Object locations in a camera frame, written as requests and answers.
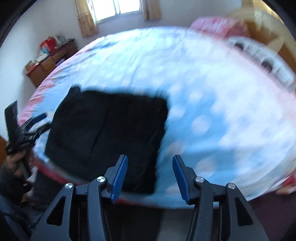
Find cream wooden headboard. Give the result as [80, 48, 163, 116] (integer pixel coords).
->
[228, 8, 295, 71]

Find black pants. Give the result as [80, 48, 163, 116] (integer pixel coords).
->
[45, 86, 168, 194]

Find brown wooden desk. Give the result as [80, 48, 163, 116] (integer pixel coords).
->
[26, 39, 78, 88]

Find person's left hand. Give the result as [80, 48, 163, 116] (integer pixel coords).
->
[4, 150, 28, 177]

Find window with white frame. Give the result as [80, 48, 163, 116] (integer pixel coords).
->
[88, 0, 142, 23]

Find red gift bag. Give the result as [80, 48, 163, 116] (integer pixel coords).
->
[40, 36, 57, 52]

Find beige curtain right of window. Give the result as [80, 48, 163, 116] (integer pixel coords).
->
[140, 0, 162, 21]

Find beige curtain left of window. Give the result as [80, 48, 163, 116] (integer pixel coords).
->
[74, 0, 99, 38]

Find pink and blue bed sheet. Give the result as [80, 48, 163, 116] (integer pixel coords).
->
[18, 27, 295, 208]

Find white dotted pillow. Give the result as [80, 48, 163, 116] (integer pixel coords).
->
[227, 36, 295, 92]

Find pink floral folded blanket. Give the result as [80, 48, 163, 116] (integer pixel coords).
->
[190, 16, 250, 38]

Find beige curtain of window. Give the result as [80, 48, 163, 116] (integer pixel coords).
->
[74, 0, 99, 38]
[140, 0, 162, 21]

